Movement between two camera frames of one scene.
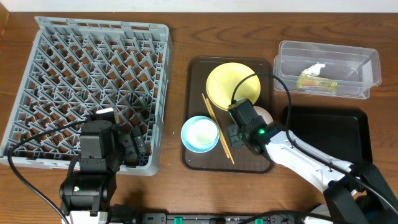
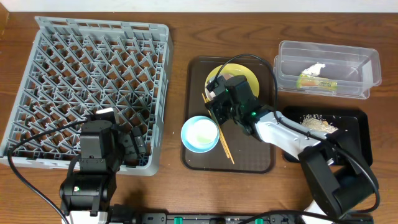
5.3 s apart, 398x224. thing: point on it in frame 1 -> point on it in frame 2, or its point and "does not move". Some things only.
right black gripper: (232, 132) -> (216, 110)
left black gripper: (130, 151) does not move
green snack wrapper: (304, 81) does not move
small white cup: (202, 132) does not move
